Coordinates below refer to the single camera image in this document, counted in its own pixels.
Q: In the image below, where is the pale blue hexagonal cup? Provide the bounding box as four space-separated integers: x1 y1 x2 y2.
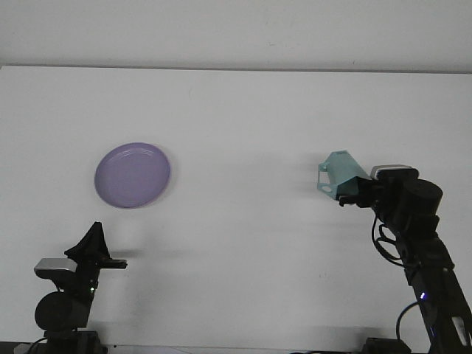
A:
317 150 367 202

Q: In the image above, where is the purple round plate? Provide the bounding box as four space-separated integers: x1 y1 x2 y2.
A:
94 142 173 210

